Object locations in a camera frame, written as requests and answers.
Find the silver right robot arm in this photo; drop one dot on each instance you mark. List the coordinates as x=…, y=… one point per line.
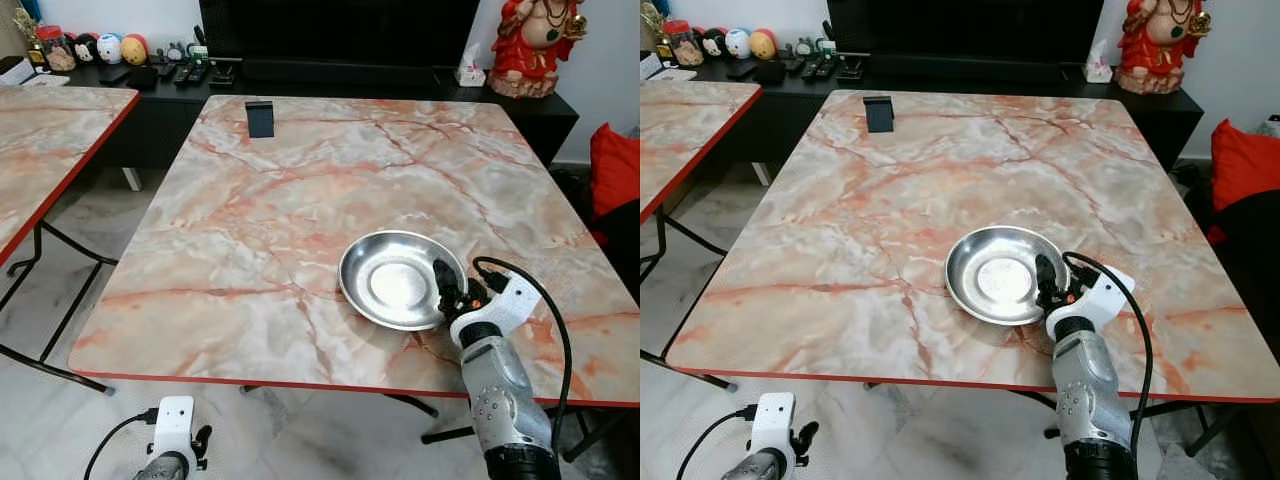
x=1090, y=395
x=505, y=400

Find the black television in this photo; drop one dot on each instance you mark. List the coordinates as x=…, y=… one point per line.
x=340, y=30
x=965, y=28

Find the black chair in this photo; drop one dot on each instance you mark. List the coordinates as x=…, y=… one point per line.
x=625, y=250
x=1255, y=250

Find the black remote control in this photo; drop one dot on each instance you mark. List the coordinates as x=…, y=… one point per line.
x=820, y=68
x=192, y=73

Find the yellow egg-shaped toy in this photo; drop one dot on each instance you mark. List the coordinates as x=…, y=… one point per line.
x=134, y=50
x=763, y=45

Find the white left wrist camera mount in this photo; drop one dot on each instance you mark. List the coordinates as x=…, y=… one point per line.
x=773, y=422
x=175, y=425

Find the marble-pattern folding table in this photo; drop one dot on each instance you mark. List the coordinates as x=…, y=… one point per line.
x=330, y=190
x=950, y=180
x=50, y=150
x=690, y=130

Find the large shallow steel plate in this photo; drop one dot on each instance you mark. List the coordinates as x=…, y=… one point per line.
x=395, y=280
x=1000, y=275

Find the red cushion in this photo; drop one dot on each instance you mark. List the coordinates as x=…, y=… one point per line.
x=1245, y=165
x=615, y=170

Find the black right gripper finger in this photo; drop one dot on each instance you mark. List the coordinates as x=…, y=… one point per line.
x=446, y=285
x=1049, y=280

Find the gold trophy figurine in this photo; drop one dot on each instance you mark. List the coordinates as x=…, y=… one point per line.
x=25, y=15
x=652, y=18

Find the black round toy figure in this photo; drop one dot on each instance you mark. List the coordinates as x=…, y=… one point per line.
x=86, y=48
x=712, y=43

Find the white egg-shaped toy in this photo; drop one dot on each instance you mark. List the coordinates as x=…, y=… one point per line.
x=737, y=43
x=109, y=48

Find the green mug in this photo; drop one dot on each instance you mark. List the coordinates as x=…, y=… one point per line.
x=198, y=50
x=825, y=43

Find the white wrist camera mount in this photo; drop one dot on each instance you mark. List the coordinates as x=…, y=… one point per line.
x=510, y=305
x=175, y=425
x=1103, y=298
x=773, y=422

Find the red-lidded clear jar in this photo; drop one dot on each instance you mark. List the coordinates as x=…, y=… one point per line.
x=683, y=45
x=55, y=50

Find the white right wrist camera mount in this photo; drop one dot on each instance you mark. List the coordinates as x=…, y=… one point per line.
x=1103, y=298
x=510, y=305

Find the white tissue box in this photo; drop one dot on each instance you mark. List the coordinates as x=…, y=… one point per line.
x=470, y=72
x=1098, y=68

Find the red robed deity statue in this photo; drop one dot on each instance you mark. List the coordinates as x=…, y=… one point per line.
x=535, y=50
x=1162, y=48

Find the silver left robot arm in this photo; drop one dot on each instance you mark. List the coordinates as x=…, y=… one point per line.
x=755, y=466
x=165, y=468

